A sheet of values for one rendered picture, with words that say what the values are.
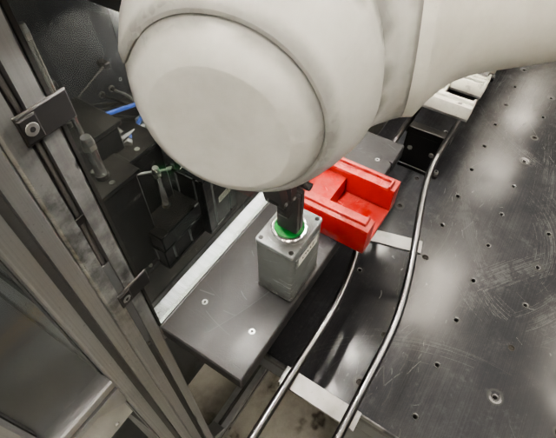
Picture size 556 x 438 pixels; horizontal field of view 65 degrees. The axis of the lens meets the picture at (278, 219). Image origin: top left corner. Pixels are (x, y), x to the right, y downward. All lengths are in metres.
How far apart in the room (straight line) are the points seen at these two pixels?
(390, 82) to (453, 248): 0.89
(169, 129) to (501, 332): 0.88
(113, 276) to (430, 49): 0.41
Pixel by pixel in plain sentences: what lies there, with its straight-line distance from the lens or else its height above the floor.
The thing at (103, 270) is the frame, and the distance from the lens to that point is 0.49.
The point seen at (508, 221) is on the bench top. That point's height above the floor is 0.68.
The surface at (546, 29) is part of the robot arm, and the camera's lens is 0.21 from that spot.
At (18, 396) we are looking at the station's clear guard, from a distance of 0.56.
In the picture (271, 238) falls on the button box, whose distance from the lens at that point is 0.57.
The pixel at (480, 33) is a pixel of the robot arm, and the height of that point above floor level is 1.40.
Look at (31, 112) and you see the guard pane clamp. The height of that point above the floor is 1.29.
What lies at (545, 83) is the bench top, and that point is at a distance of 1.65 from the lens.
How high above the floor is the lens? 1.48
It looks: 51 degrees down
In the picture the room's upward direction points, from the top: straight up
